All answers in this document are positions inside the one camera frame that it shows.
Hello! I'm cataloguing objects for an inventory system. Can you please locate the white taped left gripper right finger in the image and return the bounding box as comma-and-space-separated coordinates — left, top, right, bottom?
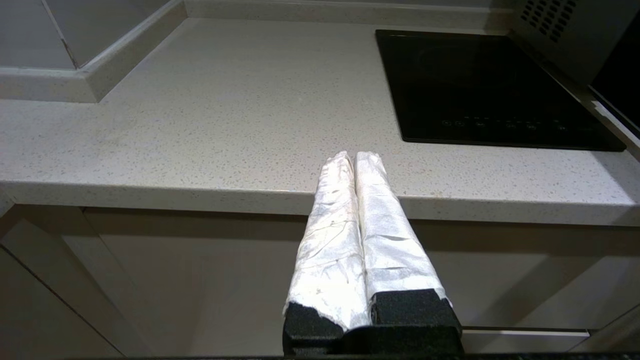
354, 151, 463, 356

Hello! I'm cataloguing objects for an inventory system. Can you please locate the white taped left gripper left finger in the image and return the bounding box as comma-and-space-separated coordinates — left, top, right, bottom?
282, 151, 372, 357

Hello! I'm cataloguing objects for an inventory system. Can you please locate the silver microwave oven body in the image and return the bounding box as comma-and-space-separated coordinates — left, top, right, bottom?
509, 0, 640, 88

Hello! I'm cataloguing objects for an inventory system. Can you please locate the beige cabinet front panel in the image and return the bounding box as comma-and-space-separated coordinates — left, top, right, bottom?
460, 327, 591, 356
0, 202, 151, 358
82, 206, 640, 357

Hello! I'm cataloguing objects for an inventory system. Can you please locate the black glass induction cooktop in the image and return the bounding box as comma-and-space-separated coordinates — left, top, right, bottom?
375, 29, 627, 152

